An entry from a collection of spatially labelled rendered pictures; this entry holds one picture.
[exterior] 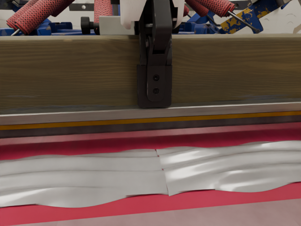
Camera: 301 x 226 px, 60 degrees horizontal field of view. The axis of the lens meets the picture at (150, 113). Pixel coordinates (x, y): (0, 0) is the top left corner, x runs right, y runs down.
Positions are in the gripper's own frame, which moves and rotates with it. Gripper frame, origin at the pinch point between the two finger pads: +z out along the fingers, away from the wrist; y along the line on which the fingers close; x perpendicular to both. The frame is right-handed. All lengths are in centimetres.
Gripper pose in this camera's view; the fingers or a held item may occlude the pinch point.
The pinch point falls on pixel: (150, 80)
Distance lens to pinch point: 26.9
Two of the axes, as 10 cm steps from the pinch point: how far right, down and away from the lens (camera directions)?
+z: 0.0, 9.4, 3.5
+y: 1.3, 3.5, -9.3
